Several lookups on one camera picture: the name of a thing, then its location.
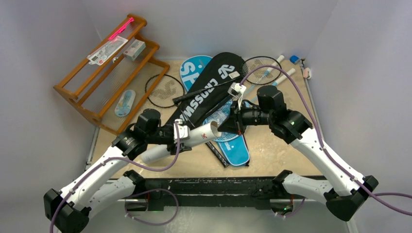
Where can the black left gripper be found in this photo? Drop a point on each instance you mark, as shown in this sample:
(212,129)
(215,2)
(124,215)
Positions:
(172,147)

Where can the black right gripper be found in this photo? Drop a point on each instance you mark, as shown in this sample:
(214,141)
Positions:
(238,121)

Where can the white shuttlecock tube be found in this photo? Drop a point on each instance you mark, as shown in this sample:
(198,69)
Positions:
(197,136)

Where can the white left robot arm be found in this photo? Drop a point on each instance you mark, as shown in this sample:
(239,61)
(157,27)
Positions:
(70,201)

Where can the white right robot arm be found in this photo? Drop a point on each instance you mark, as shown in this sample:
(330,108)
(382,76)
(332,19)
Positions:
(344,189)

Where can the light blue badminton racket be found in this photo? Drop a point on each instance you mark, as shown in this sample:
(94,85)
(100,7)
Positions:
(262,76)
(225,136)

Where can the black badminton racket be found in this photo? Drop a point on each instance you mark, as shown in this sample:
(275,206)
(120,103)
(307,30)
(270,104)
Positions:
(249,65)
(161,96)

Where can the blue racket cover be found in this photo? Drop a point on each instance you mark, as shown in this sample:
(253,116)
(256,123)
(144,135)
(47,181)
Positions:
(234,151)

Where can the black Crossway racket cover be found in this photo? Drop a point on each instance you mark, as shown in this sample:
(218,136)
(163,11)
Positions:
(211,75)

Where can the blue white plastic packet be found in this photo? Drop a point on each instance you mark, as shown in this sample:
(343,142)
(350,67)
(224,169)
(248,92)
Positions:
(123,108)

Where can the wooden shelf rack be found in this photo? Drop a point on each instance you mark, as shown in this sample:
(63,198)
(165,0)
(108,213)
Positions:
(94,91)

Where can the pink white clip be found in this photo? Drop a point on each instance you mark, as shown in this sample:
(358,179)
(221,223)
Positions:
(307,73)

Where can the small blue block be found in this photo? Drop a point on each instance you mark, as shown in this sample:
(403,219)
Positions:
(295,59)

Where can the small white box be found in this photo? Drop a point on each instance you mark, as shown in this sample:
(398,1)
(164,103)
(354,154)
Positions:
(134,49)

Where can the clear stationery packet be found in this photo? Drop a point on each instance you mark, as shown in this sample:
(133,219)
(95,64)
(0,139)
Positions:
(101,55)

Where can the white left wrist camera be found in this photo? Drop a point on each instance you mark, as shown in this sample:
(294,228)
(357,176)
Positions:
(181,131)

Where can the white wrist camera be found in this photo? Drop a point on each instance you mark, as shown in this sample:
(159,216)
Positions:
(236,91)
(181,131)

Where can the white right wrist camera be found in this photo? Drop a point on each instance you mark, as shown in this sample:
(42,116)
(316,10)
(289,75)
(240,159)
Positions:
(236,91)

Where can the black metal base frame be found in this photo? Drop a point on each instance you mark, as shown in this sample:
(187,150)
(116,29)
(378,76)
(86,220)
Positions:
(261,193)

